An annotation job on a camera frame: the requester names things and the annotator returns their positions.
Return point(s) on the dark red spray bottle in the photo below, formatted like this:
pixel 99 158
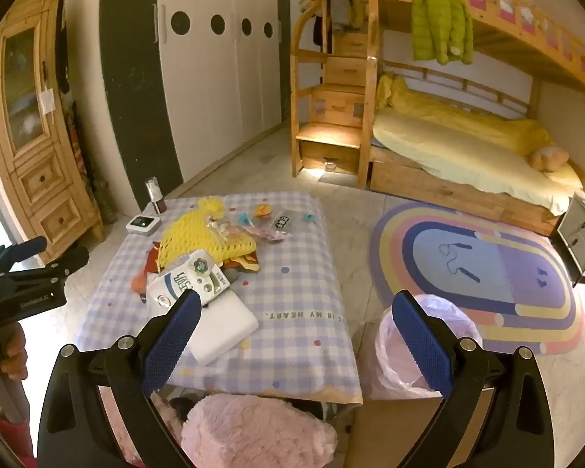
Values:
pixel 157 200

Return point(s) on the white paper note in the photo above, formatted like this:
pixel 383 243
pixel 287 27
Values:
pixel 47 101

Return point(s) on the black hanging bag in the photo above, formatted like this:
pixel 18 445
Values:
pixel 318 30

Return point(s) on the yellow blanket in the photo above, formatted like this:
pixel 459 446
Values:
pixel 468 117

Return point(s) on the grey bedside drawer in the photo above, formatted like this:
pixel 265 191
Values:
pixel 580 236

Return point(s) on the green puffer jacket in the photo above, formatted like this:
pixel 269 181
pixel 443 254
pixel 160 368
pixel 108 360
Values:
pixel 438 19

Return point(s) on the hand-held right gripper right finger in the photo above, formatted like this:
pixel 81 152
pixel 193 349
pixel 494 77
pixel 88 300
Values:
pixel 421 346

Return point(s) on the orange cloth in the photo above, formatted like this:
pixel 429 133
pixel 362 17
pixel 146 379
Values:
pixel 139 283

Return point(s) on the rainbow oval rug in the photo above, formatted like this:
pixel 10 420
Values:
pixel 492 263

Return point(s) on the wooden staircase with drawers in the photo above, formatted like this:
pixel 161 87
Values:
pixel 331 136

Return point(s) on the tan plush toy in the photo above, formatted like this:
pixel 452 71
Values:
pixel 548 158

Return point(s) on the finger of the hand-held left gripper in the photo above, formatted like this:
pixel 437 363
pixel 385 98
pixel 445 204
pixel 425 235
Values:
pixel 27 247
pixel 63 259

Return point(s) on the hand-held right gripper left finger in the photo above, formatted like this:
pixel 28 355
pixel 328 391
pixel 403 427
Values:
pixel 175 336

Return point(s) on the white device with green light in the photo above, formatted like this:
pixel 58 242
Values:
pixel 141 224

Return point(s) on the brown cardboard box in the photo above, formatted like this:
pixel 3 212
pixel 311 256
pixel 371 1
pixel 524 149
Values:
pixel 395 429

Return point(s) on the clear packet with black print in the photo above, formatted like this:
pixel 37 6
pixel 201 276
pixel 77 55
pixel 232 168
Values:
pixel 282 222

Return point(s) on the person's left forearm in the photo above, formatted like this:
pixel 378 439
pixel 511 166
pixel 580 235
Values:
pixel 5 443

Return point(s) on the white blue snack packet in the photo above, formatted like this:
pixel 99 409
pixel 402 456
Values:
pixel 185 278

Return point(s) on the white foam block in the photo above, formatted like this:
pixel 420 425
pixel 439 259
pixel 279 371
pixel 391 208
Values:
pixel 224 324

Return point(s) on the yellow foam net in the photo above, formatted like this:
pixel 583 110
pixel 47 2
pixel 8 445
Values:
pixel 190 239

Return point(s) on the dark patterned boards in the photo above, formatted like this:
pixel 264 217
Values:
pixel 80 156

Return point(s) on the checkered tablecloth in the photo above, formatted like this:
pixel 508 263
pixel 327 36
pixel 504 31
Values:
pixel 292 273

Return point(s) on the black wall hanging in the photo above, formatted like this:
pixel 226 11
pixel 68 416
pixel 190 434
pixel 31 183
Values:
pixel 62 58

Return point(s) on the pale yellow bed sheet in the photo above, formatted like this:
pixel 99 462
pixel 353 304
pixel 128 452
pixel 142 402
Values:
pixel 458 156

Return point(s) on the trash bin with plastic bag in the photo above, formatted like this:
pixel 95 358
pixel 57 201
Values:
pixel 390 365

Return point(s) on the small teal wrapper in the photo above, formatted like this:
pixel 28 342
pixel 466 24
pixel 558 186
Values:
pixel 243 218
pixel 308 217

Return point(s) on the white wardrobe with round holes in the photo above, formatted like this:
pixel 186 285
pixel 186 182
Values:
pixel 214 83

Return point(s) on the pink fluffy stool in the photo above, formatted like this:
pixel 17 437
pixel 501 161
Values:
pixel 253 429

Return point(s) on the wooden bunk bed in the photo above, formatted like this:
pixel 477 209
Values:
pixel 448 190

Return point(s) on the wooden cabinet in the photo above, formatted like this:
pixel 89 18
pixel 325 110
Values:
pixel 39 175

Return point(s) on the small orange wrapper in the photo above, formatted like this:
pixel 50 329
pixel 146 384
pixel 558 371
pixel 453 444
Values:
pixel 262 210

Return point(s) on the person's left hand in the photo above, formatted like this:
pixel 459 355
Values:
pixel 12 351

